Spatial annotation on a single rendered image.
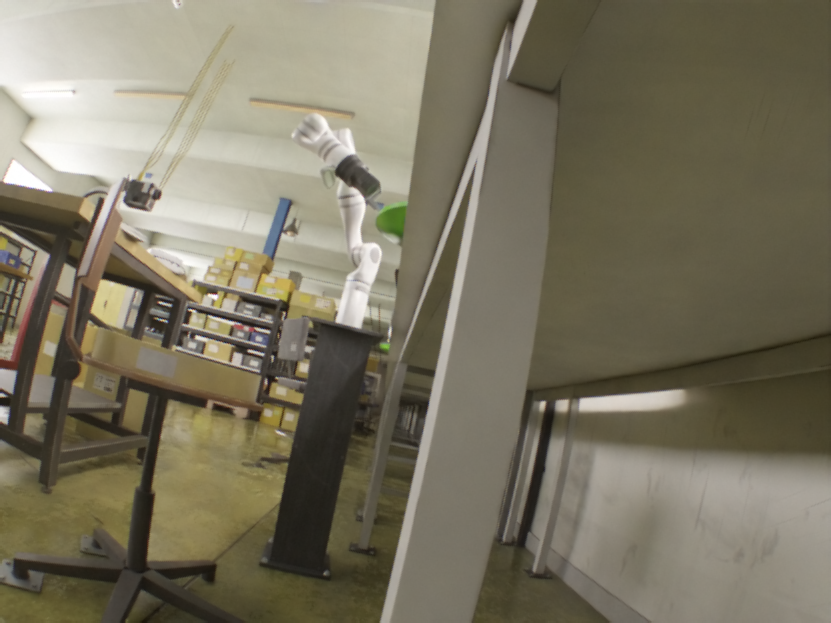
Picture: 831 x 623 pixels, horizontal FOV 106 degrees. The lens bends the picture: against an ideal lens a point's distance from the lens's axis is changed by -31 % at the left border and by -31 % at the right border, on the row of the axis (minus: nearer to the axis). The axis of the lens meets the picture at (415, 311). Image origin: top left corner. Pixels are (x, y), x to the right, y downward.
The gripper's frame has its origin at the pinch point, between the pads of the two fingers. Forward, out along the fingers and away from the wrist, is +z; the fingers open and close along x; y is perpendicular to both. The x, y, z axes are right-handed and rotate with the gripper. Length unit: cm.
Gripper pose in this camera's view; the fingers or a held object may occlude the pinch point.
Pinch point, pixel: (383, 214)
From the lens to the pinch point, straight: 113.6
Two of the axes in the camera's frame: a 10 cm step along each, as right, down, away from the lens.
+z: 6.8, 7.1, -1.6
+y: 7.3, -6.6, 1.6
